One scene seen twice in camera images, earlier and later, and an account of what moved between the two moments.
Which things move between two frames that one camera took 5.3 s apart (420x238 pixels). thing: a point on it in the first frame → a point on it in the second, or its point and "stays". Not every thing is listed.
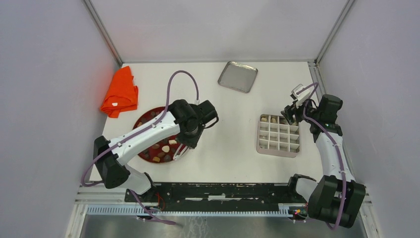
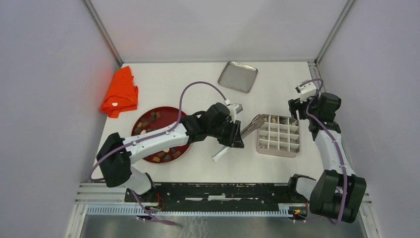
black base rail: x=219 y=194 stays
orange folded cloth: x=122 y=94 stays
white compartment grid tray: x=276 y=137 stays
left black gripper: x=191 y=142 → x=234 y=139
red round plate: x=164 y=151 stays
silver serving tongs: x=179 y=152 → x=256 y=123
